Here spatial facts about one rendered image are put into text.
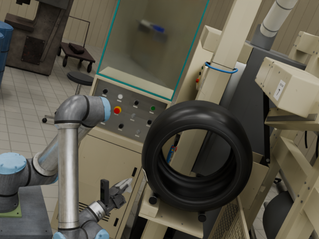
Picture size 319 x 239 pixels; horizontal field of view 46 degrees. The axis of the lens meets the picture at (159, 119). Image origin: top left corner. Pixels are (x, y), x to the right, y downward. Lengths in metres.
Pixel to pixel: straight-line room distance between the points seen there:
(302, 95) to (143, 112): 1.31
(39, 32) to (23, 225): 4.88
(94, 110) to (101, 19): 9.37
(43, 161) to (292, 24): 5.21
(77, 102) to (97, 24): 9.40
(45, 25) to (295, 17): 4.05
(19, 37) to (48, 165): 4.79
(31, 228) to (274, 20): 1.94
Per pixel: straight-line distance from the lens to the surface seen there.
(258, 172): 2.32
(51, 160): 2.01
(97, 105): 1.70
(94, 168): 2.80
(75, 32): 10.91
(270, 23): 2.69
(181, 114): 1.87
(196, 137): 2.28
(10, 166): 2.04
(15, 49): 6.74
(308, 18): 6.41
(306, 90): 1.64
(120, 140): 2.68
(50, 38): 6.67
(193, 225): 2.20
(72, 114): 1.63
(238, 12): 2.17
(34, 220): 2.18
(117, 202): 1.88
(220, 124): 1.86
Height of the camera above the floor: 1.89
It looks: 17 degrees down
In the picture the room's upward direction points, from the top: 20 degrees clockwise
